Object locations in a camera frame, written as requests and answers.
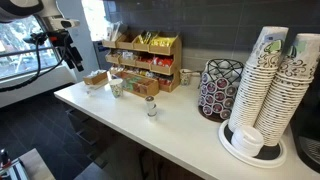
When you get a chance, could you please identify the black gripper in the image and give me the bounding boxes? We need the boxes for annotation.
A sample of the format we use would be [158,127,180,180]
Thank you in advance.
[48,29,85,73]

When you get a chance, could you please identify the maroon Starbucks coffee pod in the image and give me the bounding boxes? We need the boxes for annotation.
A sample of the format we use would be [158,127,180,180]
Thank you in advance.
[146,105,158,118]

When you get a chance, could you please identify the patterned paper cup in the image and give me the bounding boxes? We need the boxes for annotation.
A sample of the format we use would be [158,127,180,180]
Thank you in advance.
[109,78,124,99]

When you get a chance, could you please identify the tall paper cup stack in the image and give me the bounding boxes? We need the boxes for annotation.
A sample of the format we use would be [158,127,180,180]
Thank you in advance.
[253,32,320,147]
[227,25,290,134]

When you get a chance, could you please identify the white cup lids stack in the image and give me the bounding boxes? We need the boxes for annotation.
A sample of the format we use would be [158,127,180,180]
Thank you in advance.
[230,124,265,158]

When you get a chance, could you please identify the round white cup tray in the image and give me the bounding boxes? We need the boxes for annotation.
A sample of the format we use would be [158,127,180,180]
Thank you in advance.
[218,119,288,169]

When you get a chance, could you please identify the white sugar packets pile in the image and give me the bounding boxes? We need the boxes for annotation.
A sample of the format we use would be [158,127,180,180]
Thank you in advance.
[87,69,106,78]

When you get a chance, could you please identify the small wooden sugar packet box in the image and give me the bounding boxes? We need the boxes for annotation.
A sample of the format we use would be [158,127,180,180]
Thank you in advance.
[82,69,109,86]

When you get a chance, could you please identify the white wrapped stirrers bundle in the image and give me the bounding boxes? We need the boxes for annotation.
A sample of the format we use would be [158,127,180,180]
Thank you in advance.
[106,21,123,43]

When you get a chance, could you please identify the yellow green packets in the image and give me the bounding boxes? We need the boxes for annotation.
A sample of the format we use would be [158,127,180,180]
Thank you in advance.
[138,30,158,45]

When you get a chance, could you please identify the wooden tea bag box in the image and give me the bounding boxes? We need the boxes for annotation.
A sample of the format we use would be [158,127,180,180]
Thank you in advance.
[114,71,160,98]

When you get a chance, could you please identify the red packets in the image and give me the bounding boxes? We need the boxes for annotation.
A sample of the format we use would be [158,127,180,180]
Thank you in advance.
[151,55,174,68]

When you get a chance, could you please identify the yellow sweetener packets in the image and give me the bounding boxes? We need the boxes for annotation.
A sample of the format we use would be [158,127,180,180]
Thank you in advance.
[150,36,176,48]

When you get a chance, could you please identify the dark lower cabinet drawers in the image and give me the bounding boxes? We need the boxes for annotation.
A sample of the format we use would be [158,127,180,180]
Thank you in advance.
[65,105,204,180]

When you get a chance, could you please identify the wooden tiered condiment organizer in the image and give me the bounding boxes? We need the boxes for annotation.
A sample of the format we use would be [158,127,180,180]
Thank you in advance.
[102,30,183,93]

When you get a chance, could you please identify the light wooden board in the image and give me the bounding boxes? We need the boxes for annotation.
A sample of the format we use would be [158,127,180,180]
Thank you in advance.
[18,148,56,180]

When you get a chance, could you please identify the small jars beside rack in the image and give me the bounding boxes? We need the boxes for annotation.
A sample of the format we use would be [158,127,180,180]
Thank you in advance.
[179,68,193,87]

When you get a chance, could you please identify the red black clamp tool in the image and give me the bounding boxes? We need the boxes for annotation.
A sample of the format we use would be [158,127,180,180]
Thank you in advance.
[0,148,29,180]

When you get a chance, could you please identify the black coffee machine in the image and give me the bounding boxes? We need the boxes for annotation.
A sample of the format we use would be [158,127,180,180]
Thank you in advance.
[289,63,320,174]

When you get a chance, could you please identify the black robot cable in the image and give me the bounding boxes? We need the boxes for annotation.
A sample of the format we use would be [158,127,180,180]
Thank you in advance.
[0,33,69,93]

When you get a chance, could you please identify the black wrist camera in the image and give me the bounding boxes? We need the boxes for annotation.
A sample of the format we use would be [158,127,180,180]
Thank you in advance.
[22,31,49,46]

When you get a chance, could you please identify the window with grey frame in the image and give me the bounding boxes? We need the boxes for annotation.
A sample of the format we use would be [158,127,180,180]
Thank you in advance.
[0,14,63,81]

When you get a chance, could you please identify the black wire pod carousel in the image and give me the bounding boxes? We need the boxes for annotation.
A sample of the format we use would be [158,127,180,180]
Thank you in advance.
[197,58,245,123]

